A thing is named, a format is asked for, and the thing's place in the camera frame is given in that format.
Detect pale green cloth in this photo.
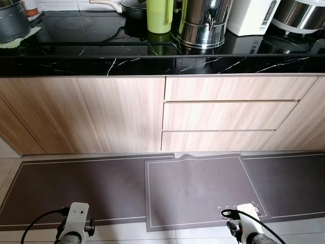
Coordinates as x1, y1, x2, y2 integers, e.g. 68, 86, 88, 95
0, 25, 42, 49

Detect wooden drawer front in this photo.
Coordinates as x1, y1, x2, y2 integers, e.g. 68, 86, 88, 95
161, 131, 277, 152
162, 102, 299, 132
164, 76, 318, 101

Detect wooden drawer cabinet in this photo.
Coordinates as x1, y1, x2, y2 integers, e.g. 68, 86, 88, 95
0, 75, 325, 156

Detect steel water urn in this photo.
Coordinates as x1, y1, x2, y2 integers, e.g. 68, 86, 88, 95
175, 0, 233, 50

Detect black induction cooktop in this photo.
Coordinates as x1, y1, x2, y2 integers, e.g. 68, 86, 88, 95
30, 10, 148, 44

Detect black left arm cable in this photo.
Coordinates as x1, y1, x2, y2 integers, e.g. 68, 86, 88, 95
23, 207, 69, 244

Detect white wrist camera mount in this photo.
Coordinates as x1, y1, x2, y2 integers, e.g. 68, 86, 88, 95
236, 203, 262, 227
66, 202, 90, 235

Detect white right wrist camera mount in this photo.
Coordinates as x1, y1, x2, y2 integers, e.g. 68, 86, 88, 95
236, 203, 262, 227

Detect steel rice cooker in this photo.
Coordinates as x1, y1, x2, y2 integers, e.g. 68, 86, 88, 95
271, 0, 325, 35

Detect grey cooking pot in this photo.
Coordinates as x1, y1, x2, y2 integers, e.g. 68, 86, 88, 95
0, 0, 31, 44

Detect small grey floor mat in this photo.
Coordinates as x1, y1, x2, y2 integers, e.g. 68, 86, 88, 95
144, 154, 271, 232

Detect green plastic jug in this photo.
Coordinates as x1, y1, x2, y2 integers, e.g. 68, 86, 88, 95
146, 0, 174, 35

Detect dark pan white handle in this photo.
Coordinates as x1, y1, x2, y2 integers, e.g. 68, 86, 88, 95
89, 0, 148, 21

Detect white electric water boiler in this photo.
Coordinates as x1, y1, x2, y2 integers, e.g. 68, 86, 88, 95
227, 0, 281, 36

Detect large grey floor mat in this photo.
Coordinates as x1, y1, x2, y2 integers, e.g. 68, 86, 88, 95
0, 152, 325, 229

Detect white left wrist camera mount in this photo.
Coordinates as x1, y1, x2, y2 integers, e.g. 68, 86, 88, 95
66, 202, 90, 235

